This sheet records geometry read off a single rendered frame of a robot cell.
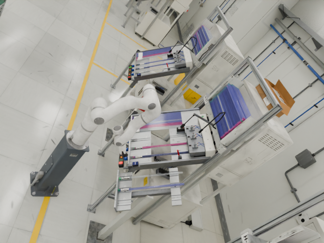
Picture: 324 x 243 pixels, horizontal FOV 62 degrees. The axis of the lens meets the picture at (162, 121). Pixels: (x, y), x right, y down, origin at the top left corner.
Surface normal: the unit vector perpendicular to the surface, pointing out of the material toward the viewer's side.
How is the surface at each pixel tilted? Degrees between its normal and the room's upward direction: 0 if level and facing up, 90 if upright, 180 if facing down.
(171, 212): 90
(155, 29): 90
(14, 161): 0
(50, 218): 0
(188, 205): 90
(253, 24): 90
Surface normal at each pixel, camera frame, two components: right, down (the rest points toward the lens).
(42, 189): 0.31, 0.76
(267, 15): 0.04, 0.65
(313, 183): -0.80, -0.44
